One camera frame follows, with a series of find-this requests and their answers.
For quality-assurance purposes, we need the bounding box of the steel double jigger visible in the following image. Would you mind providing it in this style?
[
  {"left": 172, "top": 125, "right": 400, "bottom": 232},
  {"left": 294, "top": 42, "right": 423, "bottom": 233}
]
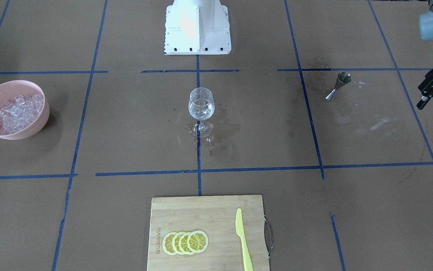
[{"left": 325, "top": 72, "right": 351, "bottom": 101}]

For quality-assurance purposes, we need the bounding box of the clear wine glass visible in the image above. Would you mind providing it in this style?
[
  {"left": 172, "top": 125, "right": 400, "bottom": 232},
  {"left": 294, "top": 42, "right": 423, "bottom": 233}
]
[{"left": 188, "top": 87, "right": 215, "bottom": 137}]

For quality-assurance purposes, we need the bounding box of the pile of clear ice cubes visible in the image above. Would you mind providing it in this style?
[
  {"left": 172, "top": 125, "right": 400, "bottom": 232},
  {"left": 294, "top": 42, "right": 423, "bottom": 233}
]
[{"left": 0, "top": 94, "right": 44, "bottom": 135}]

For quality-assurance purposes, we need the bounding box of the bamboo cutting board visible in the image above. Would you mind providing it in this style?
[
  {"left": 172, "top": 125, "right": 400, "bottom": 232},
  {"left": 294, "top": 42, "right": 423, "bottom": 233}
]
[{"left": 146, "top": 195, "right": 270, "bottom": 271}]

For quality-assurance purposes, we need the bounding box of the yellow plastic knife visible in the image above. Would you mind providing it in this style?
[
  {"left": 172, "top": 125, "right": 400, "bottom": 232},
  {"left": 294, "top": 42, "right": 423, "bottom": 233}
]
[{"left": 234, "top": 208, "right": 254, "bottom": 271}]

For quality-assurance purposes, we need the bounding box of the lemon slice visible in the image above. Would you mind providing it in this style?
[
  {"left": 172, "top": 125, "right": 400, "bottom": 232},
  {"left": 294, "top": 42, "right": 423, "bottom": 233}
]
[
  {"left": 172, "top": 231, "right": 185, "bottom": 254},
  {"left": 163, "top": 232, "right": 177, "bottom": 256},
  {"left": 187, "top": 230, "right": 209, "bottom": 253},
  {"left": 178, "top": 232, "right": 193, "bottom": 254}
]

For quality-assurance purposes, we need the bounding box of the pink plastic bowl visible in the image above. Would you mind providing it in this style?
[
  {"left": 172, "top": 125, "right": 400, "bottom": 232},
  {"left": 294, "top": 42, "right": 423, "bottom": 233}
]
[{"left": 0, "top": 79, "right": 50, "bottom": 140}]

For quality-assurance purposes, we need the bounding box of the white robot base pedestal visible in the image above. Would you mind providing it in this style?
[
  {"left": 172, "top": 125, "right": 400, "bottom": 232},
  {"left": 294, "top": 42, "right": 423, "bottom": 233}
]
[{"left": 164, "top": 0, "right": 232, "bottom": 55}]

